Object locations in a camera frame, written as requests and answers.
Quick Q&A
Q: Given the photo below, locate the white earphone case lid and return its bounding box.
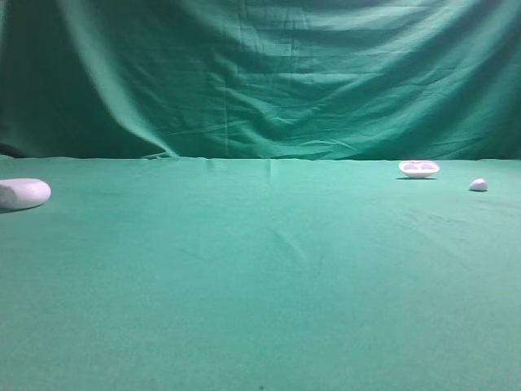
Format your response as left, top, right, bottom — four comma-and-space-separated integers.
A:
398, 160, 440, 179

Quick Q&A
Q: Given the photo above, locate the green backdrop curtain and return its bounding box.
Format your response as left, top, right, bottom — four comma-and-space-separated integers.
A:
1, 1, 520, 160

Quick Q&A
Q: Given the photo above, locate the green table cloth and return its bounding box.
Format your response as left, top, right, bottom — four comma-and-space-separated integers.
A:
1, 158, 520, 390

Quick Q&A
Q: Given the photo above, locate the small white earbud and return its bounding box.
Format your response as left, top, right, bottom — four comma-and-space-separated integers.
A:
469, 178, 488, 192

